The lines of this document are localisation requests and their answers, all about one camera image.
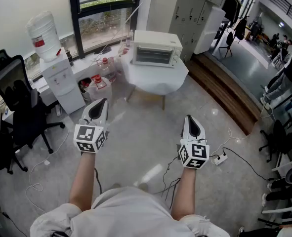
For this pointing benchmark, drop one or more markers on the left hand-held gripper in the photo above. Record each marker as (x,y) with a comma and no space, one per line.
(86,134)

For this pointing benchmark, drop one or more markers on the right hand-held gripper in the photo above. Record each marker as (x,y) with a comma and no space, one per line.
(197,154)

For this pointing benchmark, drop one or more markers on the glass oven door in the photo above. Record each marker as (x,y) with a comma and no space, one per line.
(153,55)

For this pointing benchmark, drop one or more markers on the white oven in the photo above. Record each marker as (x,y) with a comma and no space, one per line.
(158,37)

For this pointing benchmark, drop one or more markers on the person's left forearm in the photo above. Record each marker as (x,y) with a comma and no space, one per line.
(82,181)

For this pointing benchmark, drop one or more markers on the person's right forearm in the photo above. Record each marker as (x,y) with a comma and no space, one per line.
(185,194)

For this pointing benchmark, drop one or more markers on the clear bottle red cap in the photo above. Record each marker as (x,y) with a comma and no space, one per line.
(100,90)
(106,68)

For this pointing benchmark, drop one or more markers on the black trash bin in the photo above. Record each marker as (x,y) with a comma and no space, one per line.
(82,88)

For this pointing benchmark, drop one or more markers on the white power strip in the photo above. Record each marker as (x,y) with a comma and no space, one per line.
(220,159)

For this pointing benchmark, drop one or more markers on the white water dispenser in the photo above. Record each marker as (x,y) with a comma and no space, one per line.
(61,88)

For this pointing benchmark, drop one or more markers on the white window ledge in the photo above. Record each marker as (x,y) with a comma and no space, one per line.
(82,67)

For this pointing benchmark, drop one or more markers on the wooden step platform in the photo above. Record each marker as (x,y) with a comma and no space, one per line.
(224,90)

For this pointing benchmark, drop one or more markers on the black thermos bottle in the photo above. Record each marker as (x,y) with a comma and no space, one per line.
(69,58)

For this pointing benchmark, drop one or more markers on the black flat device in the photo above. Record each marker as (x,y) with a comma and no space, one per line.
(106,50)

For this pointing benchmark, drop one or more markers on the white cloth covered table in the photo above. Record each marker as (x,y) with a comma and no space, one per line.
(155,78)

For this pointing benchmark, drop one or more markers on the black office chair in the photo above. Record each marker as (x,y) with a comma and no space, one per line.
(24,100)

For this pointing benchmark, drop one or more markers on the person's left yellow shoe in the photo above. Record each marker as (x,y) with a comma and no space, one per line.
(115,185)

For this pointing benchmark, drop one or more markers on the person's yellow shoe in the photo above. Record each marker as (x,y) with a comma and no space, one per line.
(143,186)
(115,185)

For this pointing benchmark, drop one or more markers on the person's right yellow shoe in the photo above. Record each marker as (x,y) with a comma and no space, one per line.
(143,186)

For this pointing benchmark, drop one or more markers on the black swivel chair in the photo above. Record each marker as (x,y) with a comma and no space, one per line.
(279,137)

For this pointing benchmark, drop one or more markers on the wrapped water dispenser jug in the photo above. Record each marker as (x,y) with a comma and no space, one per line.
(43,33)

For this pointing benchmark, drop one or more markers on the black tripod stand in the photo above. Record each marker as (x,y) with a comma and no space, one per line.
(229,39)

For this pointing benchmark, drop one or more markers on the white rounded cabinet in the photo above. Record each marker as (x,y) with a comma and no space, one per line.
(210,31)

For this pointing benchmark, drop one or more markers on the person's white shirt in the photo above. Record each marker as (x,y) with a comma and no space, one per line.
(126,213)

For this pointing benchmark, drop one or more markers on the black coat stand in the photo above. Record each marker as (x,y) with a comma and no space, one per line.
(240,28)

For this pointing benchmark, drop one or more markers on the grey metal lockers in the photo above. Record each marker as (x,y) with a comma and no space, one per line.
(185,13)

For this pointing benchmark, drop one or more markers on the rack of dark clothes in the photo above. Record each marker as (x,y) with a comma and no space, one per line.
(232,7)

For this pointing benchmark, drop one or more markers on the round ceiling light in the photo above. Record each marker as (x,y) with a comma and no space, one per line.
(281,24)

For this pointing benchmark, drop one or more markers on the black window frame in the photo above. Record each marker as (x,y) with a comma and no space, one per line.
(75,21)

